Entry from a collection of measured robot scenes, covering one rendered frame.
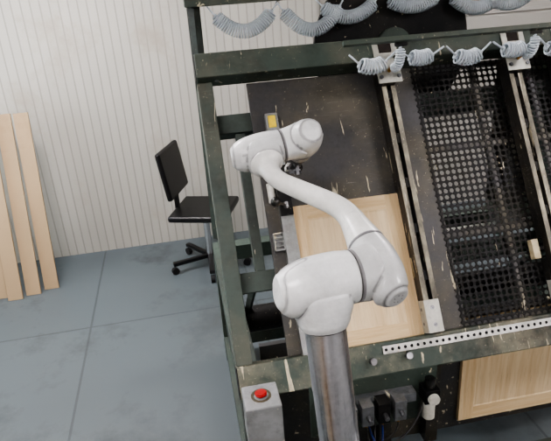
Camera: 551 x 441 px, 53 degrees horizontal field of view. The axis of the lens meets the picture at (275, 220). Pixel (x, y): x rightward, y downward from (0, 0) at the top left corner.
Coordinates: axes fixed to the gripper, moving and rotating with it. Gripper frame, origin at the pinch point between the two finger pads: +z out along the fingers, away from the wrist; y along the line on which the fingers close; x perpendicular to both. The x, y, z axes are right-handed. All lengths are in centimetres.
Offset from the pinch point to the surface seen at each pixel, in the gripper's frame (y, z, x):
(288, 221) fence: 18.6, 11.4, -1.8
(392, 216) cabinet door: 21.8, 13.3, 40.6
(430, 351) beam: 75, 10, 44
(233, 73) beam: -41.1, 5.8, -15.1
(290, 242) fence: 26.8, 11.4, -2.1
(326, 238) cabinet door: 26.8, 13.7, 12.7
